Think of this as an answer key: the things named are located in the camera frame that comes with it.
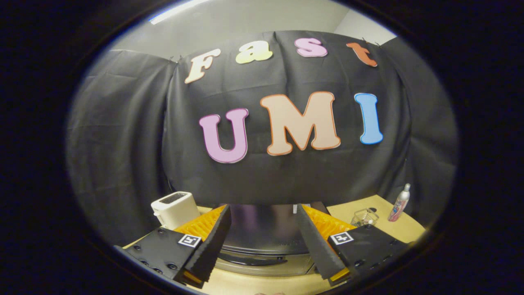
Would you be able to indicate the black backdrop cloth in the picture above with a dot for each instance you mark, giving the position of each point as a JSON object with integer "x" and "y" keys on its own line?
{"x": 262, "y": 123}

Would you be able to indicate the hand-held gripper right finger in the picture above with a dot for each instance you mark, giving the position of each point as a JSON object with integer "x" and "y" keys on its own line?
{"x": 317, "y": 246}

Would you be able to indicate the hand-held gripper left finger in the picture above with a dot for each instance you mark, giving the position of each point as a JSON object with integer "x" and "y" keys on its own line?
{"x": 213, "y": 241}

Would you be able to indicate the black silver toaster oven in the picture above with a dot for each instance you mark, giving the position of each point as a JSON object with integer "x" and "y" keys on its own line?
{"x": 266, "y": 237}

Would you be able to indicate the white pop-up toaster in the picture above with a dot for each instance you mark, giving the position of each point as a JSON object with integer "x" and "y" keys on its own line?
{"x": 175, "y": 209}

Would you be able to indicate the silver spray bottle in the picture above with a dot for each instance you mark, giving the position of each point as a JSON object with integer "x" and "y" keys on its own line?
{"x": 399, "y": 203}

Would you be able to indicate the clear glass container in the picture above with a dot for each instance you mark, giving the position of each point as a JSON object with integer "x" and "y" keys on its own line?
{"x": 365, "y": 217}

